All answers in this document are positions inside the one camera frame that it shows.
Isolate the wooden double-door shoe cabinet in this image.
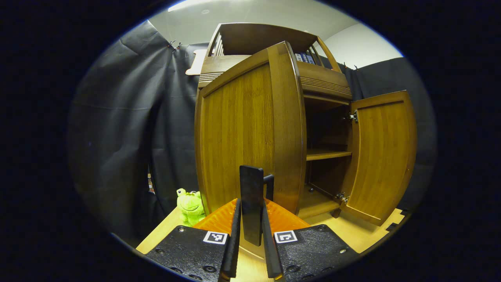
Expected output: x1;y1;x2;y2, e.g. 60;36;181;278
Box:
194;23;418;260

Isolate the wooden inner cabinet shelf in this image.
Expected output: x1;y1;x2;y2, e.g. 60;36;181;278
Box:
306;148;352;161

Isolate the wooden cabinet door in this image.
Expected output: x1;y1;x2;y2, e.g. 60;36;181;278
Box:
194;41;307;260
337;90;418;227

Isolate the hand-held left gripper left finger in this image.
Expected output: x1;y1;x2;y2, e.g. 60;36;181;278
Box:
144;198;241;282

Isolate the green frog plush toy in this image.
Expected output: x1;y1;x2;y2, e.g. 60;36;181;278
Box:
176;188;207;227

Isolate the black backdrop cloth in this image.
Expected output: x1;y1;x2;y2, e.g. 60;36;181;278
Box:
67;20;437;248

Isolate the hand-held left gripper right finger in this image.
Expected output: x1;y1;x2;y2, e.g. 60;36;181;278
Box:
261;198;361;282

